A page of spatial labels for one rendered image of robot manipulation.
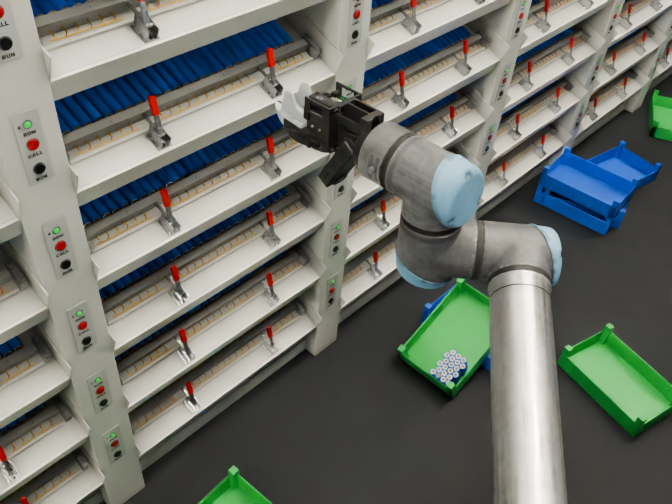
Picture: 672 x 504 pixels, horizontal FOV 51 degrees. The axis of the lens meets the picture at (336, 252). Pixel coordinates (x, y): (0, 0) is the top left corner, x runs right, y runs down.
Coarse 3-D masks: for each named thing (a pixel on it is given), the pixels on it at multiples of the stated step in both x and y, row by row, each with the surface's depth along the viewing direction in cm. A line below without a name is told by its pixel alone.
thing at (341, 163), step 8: (344, 144) 104; (336, 152) 107; (344, 152) 105; (352, 152) 104; (336, 160) 107; (344, 160) 106; (352, 160) 107; (328, 168) 110; (336, 168) 108; (344, 168) 109; (320, 176) 113; (328, 176) 111; (336, 176) 110; (344, 176) 113; (328, 184) 112
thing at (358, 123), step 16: (320, 96) 104; (336, 96) 106; (304, 112) 106; (320, 112) 104; (336, 112) 103; (352, 112) 103; (368, 112) 101; (320, 128) 105; (336, 128) 104; (352, 128) 102; (368, 128) 100; (320, 144) 106; (336, 144) 106; (352, 144) 104
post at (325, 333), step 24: (336, 0) 137; (336, 24) 140; (336, 48) 143; (360, 48) 148; (360, 72) 153; (336, 216) 177; (312, 240) 182; (336, 264) 191; (312, 288) 194; (336, 288) 198; (336, 312) 206; (312, 336) 206; (336, 336) 215
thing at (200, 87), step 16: (288, 48) 142; (304, 48) 145; (240, 64) 136; (256, 64) 137; (288, 64) 142; (208, 80) 131; (224, 80) 133; (240, 80) 135; (160, 96) 125; (176, 96) 126; (192, 96) 130; (128, 112) 121; (144, 112) 123; (176, 112) 127; (80, 128) 116; (96, 128) 117; (112, 128) 120; (64, 144) 114; (80, 144) 117
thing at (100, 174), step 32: (288, 32) 148; (320, 32) 144; (320, 64) 147; (256, 96) 136; (128, 128) 122; (192, 128) 127; (224, 128) 131; (96, 160) 117; (128, 160) 119; (160, 160) 124; (96, 192) 117
